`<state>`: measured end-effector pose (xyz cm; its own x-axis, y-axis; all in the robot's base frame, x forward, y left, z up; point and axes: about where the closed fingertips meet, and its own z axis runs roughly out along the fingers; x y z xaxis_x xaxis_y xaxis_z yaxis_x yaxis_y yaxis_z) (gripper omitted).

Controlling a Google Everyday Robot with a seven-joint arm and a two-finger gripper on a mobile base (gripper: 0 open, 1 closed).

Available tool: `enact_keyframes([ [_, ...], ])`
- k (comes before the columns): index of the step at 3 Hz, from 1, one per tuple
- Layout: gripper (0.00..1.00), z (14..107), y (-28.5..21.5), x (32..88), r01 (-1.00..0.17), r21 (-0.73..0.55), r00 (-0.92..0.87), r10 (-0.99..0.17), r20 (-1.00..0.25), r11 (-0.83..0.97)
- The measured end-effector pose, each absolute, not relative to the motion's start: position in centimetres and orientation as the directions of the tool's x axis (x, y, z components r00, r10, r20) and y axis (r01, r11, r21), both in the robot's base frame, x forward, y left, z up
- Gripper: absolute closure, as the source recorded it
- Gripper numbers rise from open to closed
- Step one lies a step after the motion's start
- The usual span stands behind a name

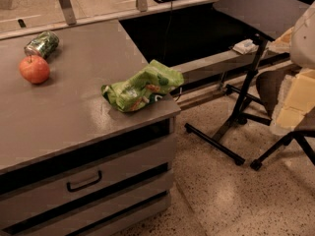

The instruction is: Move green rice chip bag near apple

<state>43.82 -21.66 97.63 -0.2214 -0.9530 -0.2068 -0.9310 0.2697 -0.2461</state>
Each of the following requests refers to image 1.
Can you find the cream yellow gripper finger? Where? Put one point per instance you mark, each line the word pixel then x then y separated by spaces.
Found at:
pixel 295 110

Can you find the green rice chip bag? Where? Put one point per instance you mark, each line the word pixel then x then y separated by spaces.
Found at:
pixel 148 86

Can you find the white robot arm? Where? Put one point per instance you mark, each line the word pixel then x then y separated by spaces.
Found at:
pixel 302 42

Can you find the red apple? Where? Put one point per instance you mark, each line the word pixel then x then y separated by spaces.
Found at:
pixel 34 69

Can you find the dark office chair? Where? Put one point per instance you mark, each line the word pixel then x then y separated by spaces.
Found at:
pixel 268 86

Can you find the white tissue pack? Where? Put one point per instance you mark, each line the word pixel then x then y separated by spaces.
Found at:
pixel 245 46

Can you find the black rolling stand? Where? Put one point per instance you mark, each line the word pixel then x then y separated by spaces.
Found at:
pixel 268 19

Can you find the grey low ledge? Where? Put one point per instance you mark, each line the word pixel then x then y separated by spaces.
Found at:
pixel 199 69

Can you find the grey drawer cabinet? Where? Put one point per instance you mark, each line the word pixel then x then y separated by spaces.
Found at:
pixel 64 130

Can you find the green soda can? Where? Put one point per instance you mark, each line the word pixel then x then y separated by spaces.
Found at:
pixel 43 45

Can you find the black drawer handle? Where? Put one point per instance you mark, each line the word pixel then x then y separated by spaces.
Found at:
pixel 73 187

